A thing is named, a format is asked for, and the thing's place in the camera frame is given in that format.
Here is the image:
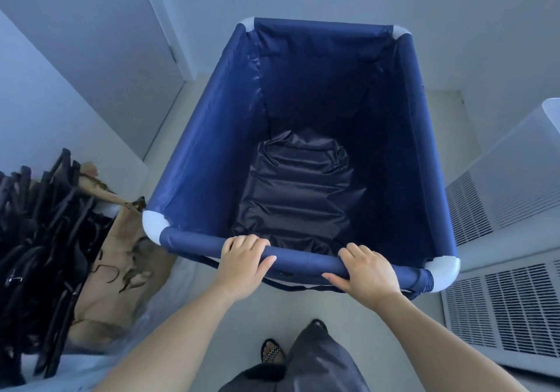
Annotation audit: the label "person's right hand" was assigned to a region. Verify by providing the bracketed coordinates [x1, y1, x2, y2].
[321, 241, 403, 314]

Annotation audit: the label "person's left hand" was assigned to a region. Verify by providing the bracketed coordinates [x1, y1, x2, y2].
[209, 234, 278, 305]

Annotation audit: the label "navy fabric laundry cart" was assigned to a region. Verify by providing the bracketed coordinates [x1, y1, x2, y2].
[141, 16, 461, 302]

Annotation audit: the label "person's right forearm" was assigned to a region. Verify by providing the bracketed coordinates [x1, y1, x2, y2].
[376, 290, 530, 392]

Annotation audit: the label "person's left forearm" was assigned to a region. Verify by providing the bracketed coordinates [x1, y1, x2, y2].
[92, 286, 250, 392]

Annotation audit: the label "person's grey trousers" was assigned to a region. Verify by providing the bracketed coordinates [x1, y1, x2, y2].
[218, 322, 370, 392]

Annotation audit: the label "clear plastic bag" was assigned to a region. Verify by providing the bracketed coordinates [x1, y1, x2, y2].
[17, 254, 215, 392]

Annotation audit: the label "crumpled brown paper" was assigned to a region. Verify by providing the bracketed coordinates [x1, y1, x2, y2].
[65, 161, 178, 353]

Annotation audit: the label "white air purifier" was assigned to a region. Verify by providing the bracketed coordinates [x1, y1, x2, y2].
[439, 247, 560, 379]
[442, 97, 560, 271]

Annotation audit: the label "pile of black hangers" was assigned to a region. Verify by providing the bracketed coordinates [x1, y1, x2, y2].
[0, 147, 148, 388]

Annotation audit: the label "grey door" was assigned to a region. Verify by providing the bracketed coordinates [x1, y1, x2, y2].
[0, 0, 186, 161]

